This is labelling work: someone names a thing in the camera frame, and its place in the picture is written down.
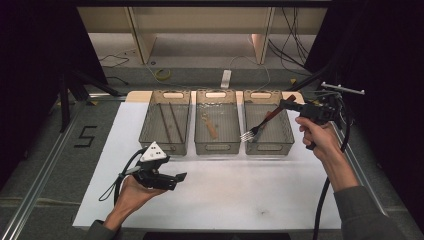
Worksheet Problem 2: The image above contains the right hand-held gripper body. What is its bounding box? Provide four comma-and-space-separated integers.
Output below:
298, 82, 366, 129

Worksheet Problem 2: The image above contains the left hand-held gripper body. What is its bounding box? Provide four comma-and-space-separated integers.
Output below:
132, 141, 178, 192

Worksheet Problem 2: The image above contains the wooden handled metal fork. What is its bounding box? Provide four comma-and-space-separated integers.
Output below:
239, 94, 298, 143

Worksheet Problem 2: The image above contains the grey translucent plastic basket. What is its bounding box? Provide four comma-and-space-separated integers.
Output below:
193, 88, 242, 156
138, 89, 193, 156
243, 89, 296, 156

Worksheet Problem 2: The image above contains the translucent amber plastic spoon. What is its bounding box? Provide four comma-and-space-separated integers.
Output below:
200, 112, 219, 140

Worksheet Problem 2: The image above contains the person's right hand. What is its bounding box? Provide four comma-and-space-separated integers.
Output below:
294, 115, 338, 162

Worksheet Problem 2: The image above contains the person's left hand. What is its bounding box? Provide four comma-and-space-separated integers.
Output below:
114, 175, 168, 218

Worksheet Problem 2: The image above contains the black metal stand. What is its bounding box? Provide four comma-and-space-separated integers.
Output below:
59, 71, 124, 133
289, 63, 343, 98

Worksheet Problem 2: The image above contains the white power strip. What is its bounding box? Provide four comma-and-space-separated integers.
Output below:
220, 69, 233, 90

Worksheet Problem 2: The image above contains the black curtain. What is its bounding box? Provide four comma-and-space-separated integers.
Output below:
0, 0, 108, 188
304, 0, 424, 231

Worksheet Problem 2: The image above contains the beige wooden shelf unit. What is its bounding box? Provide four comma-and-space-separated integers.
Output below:
77, 6, 329, 66

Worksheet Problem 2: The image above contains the white cable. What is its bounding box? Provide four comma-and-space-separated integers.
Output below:
229, 54, 272, 92

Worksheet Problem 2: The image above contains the left hand-held gripper cable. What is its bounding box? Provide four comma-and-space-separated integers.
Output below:
98, 148, 149, 208

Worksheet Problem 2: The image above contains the hand-held gripper cable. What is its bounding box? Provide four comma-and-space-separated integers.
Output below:
98, 148, 149, 208
311, 96, 354, 240

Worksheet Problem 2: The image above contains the black cable bundle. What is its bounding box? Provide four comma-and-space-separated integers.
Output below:
268, 6, 313, 76

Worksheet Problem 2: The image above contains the metal floor rail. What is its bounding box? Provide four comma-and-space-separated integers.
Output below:
328, 119, 398, 240
0, 109, 81, 240

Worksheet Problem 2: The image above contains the right hand-held gripper cable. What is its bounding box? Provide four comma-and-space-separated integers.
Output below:
311, 96, 354, 240

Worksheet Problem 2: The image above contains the thin black floor cable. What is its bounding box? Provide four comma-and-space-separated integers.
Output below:
99, 49, 130, 69

